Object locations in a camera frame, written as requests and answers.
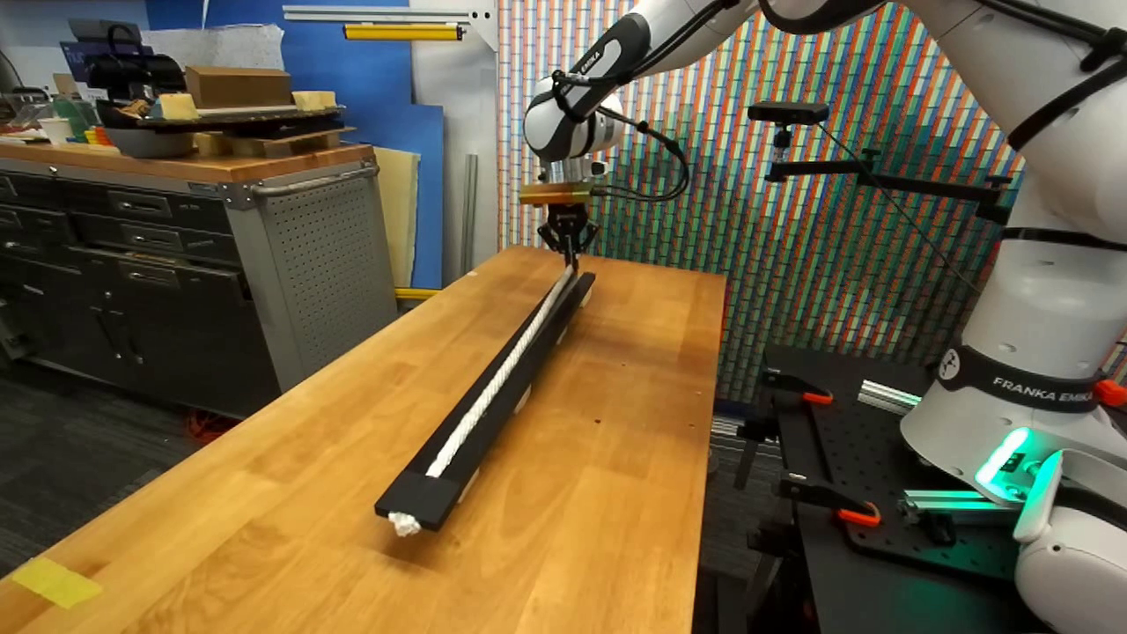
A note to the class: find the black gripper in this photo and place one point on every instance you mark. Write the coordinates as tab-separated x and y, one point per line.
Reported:
567	218

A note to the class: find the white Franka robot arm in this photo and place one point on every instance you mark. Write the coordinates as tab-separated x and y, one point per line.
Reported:
1059	318

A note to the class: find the white upright panel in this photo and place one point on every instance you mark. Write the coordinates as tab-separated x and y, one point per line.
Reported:
452	129

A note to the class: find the beige foam panel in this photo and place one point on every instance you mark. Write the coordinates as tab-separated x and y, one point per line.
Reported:
401	215

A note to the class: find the yellow bar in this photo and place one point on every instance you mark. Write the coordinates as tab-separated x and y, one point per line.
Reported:
402	33

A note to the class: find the small black clamp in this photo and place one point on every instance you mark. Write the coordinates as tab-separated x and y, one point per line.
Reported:
755	440

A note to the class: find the blue board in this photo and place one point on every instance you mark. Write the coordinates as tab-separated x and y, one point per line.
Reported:
355	81

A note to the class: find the silver bar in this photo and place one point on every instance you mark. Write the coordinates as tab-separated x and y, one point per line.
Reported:
375	10

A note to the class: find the silver aluminium extrusion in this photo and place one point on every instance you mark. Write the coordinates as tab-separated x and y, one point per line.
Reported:
944	502
889	397

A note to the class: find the brown wooden box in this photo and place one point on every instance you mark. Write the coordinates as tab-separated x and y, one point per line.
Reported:
237	87

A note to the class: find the black flat tray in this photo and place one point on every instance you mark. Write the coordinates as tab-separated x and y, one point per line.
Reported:
224	118

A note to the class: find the grey metal drawer cabinet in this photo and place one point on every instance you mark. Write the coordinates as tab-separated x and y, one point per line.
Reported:
179	270

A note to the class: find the white foam sheet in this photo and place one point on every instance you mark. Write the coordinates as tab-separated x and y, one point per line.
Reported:
224	48

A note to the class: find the perforated optical breadboard table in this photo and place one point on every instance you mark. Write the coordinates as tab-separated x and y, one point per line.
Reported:
892	586

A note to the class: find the dark equipment pile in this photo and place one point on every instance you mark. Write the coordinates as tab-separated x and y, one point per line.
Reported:
119	63

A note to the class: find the yellow tape patch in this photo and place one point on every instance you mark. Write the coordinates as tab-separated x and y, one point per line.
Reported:
53	583

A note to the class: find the wood-coloured wrist camera mount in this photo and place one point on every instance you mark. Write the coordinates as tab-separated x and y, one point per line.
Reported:
553	195

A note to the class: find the long black groove rail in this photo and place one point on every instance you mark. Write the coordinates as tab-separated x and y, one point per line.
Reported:
527	381

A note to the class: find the black stereo camera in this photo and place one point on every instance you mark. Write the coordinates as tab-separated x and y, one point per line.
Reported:
787	114

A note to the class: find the white tape on rail end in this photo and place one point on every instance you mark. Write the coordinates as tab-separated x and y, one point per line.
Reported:
402	522

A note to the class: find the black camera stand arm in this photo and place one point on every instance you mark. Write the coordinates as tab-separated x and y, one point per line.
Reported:
892	179

